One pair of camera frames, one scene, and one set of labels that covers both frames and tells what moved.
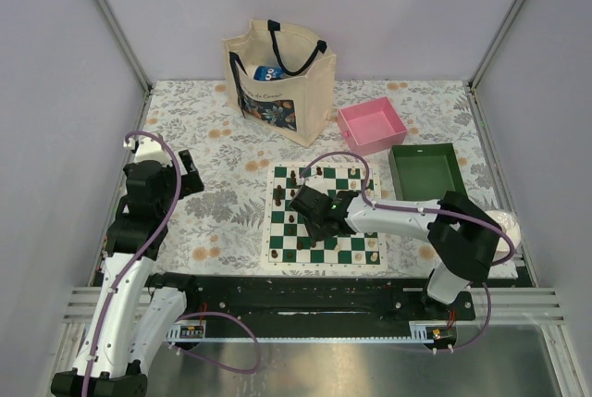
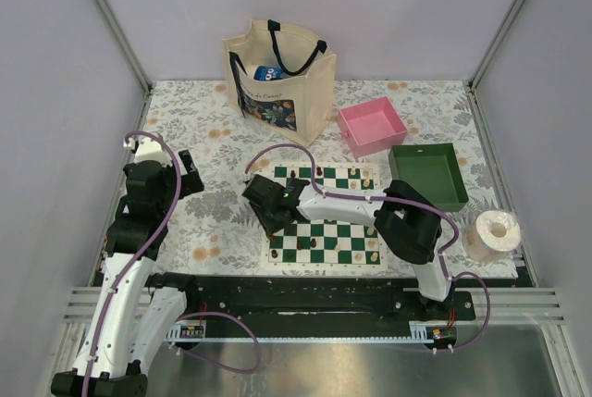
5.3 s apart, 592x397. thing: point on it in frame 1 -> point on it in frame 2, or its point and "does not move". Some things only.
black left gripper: (190, 182) does not move
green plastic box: (425, 172) does not move
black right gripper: (314, 234) -> (269, 228)
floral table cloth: (220, 231) does not move
